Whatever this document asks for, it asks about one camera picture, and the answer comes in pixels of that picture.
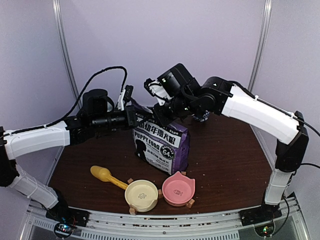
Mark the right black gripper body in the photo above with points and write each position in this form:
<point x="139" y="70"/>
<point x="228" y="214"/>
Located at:
<point x="166" y="118"/>

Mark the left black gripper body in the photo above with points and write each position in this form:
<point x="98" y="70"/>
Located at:
<point x="129" y="109"/>

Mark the purple puppy food bag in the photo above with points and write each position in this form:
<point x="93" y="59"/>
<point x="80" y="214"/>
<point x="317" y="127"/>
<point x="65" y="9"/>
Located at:
<point x="165" y="148"/>

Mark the yellow plastic scoop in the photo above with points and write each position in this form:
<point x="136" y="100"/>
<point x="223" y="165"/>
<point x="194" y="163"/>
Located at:
<point x="104" y="175"/>

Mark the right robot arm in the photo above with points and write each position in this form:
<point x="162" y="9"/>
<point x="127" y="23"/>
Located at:
<point x="179" y="95"/>

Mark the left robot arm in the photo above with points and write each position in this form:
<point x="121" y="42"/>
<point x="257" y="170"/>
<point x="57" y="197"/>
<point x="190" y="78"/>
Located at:
<point x="98" y="114"/>

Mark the cream pet bowl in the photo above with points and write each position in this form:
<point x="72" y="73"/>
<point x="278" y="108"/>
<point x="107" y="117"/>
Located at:
<point x="141" y="195"/>

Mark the pink cat-ear pet bowl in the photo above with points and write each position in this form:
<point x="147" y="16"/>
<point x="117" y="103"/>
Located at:
<point x="178" y="189"/>

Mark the blue zigzag patterned bowl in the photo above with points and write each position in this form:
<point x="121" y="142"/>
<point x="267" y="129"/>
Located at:
<point x="201" y="118"/>

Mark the wooden block between bowls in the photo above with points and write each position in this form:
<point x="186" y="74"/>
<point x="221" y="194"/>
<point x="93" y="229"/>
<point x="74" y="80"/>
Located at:
<point x="160" y="194"/>

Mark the wooden block front left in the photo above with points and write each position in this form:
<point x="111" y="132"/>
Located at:
<point x="132" y="211"/>

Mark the wooden block front right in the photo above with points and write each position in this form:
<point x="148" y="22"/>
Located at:
<point x="190" y="203"/>

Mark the left circuit board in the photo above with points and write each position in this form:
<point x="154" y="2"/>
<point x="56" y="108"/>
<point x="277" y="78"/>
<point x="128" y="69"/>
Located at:
<point x="62" y="231"/>

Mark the circuit board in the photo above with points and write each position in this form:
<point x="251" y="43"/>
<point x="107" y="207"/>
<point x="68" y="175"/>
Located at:
<point x="264" y="230"/>
<point x="62" y="231"/>

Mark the right circuit board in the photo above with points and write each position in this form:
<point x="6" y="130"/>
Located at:
<point x="264" y="230"/>

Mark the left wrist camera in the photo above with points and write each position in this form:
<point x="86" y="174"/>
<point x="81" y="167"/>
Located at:
<point x="124" y="97"/>

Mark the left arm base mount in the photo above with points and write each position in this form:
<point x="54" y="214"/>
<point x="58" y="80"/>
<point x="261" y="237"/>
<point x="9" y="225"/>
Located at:
<point x="72" y="217"/>

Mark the left aluminium frame post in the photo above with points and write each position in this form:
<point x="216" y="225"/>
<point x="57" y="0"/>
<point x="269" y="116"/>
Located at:
<point x="64" y="48"/>

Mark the aluminium frame post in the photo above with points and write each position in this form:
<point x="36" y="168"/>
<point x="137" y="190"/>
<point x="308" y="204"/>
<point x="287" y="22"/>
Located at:
<point x="64" y="48"/>
<point x="263" y="35"/>

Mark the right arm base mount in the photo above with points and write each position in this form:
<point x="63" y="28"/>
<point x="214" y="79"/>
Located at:
<point x="260" y="214"/>

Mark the right aluminium frame post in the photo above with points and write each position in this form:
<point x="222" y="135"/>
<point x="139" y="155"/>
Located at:
<point x="263" y="35"/>

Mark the front aluminium rail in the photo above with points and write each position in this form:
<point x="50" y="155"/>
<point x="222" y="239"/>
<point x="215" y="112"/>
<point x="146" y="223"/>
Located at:
<point x="223" y="225"/>

